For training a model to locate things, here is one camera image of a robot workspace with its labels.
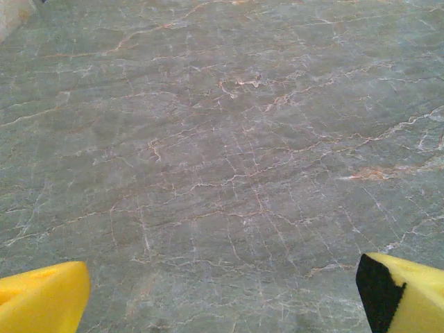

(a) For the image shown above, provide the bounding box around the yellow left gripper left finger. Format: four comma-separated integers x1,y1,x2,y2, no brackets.
0,261,92,333

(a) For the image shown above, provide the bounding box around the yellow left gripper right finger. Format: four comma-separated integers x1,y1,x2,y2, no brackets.
356,252,444,333

